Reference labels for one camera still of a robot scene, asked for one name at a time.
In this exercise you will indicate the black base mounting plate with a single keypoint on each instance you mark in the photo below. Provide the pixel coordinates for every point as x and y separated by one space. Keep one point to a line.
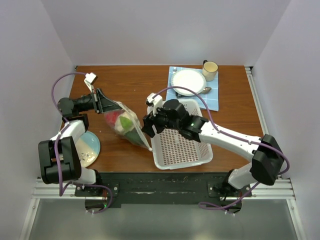
172 188

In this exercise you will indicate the right side aluminium rail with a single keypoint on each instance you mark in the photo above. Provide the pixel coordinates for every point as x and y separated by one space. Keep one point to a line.
256 100

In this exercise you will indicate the clear zip top bag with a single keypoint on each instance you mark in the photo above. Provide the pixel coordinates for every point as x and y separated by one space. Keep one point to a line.
128 118

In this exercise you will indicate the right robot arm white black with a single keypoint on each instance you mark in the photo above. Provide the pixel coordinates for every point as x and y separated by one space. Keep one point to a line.
263 154

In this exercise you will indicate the white perforated plastic basket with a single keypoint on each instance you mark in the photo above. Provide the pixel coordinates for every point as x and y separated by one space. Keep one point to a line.
172 151

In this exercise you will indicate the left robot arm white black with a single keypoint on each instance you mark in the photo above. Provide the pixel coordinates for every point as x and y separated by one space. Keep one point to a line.
58 156

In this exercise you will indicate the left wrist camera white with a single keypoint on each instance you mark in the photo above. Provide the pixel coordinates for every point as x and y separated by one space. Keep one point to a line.
90 79

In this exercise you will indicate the fake white cauliflower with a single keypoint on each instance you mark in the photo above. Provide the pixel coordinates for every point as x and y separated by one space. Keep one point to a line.
120 130

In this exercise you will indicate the white paper plate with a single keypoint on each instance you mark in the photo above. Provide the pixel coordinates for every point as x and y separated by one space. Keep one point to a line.
190 79

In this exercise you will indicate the aluminium frame rail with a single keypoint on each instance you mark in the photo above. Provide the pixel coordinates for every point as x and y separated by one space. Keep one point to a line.
281 190

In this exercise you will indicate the blue beige ceramic plate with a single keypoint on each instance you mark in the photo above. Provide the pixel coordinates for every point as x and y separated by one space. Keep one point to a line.
88 147

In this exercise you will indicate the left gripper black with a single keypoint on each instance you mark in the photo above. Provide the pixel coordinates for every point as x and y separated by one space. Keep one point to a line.
105 104

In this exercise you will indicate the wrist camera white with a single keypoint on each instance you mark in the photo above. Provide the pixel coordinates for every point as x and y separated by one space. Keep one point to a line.
90 79
154 102

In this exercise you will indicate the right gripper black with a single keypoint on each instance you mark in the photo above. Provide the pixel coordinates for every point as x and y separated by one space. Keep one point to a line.
149 121

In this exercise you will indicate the metal spoon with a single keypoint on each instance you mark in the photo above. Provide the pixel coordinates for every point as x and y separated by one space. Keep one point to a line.
206 90

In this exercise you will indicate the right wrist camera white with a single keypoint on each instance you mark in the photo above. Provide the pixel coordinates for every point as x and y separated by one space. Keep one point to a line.
154 102

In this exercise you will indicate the fake green pepper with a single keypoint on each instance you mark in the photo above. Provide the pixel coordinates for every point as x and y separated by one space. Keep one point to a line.
134 138

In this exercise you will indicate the cream enamel mug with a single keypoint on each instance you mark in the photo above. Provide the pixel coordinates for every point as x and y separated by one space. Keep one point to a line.
209 70

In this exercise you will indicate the fake red apple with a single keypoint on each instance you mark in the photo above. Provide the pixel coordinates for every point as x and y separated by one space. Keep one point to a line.
111 117

